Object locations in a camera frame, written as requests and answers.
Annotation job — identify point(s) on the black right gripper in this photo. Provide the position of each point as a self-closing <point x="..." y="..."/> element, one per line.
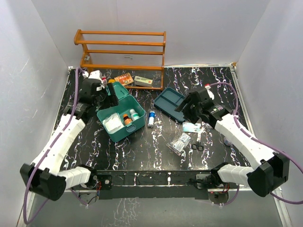
<point x="192" y="118"/>

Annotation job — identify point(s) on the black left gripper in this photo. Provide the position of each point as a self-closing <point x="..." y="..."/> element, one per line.
<point x="111" y="100"/>

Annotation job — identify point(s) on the green plastic medicine box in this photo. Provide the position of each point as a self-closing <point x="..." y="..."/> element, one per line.
<point x="125" y="103"/>

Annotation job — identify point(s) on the white blue cotton packet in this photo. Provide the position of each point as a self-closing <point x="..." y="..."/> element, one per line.
<point x="113" y="123"/>

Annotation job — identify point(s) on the blue divided tray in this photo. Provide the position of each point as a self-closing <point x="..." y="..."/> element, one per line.
<point x="167" y="101"/>

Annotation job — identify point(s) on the brown orange-label bottle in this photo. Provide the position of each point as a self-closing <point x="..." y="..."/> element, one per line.
<point x="127" y="119"/>

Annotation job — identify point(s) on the white green-label bottle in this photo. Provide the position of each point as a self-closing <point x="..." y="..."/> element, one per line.
<point x="134" y="115"/>

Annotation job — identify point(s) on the small blue-capped bottle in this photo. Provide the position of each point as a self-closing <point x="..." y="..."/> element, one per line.
<point x="151" y="118"/>

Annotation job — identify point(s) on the clear bag of swabs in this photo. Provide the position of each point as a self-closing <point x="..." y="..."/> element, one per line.
<point x="178" y="143"/>

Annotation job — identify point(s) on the black handled scissors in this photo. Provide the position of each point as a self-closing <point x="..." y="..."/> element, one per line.
<point x="197" y="146"/>

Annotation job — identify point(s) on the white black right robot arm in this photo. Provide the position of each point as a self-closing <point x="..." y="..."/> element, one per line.
<point x="268" y="169"/>

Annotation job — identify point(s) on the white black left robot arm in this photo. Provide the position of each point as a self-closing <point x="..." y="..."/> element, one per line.
<point x="43" y="176"/>

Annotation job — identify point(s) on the red white medicine box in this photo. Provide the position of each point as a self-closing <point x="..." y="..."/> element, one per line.
<point x="104" y="80"/>

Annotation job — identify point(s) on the white green medicine box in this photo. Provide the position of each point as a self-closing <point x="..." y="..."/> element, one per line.
<point x="143" y="82"/>

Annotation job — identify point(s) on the small white blue card packet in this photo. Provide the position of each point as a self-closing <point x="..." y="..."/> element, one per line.
<point x="190" y="127"/>

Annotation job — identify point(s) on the orange pill box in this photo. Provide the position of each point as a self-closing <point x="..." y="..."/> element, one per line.
<point x="125" y="79"/>

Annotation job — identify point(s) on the round clear container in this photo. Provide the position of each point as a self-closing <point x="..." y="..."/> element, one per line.
<point x="227" y="142"/>

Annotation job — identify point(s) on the orange wooden shelf rack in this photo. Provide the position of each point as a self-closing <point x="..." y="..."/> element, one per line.
<point x="124" y="50"/>

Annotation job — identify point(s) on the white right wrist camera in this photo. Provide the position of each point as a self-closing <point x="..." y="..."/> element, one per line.
<point x="208" y="88"/>

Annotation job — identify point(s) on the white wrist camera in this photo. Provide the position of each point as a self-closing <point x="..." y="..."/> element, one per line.
<point x="94" y="75"/>
<point x="208" y="88"/>

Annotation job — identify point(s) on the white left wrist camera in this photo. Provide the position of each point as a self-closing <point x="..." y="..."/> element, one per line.
<point x="94" y="75"/>

